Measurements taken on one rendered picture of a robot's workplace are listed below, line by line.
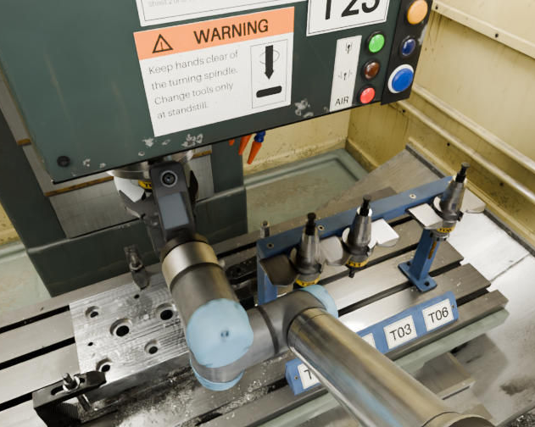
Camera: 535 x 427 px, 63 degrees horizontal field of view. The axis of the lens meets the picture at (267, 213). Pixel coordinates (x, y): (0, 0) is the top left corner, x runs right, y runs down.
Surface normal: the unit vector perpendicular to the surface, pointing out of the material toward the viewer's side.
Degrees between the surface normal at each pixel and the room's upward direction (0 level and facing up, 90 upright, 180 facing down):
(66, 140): 90
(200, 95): 90
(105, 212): 89
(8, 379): 0
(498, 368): 24
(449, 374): 8
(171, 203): 61
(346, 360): 37
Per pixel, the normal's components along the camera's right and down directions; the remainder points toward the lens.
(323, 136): 0.42, 0.63
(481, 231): -0.37, -0.55
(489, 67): -0.91, 0.29
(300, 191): 0.00, -0.73
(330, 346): -0.57, -0.73
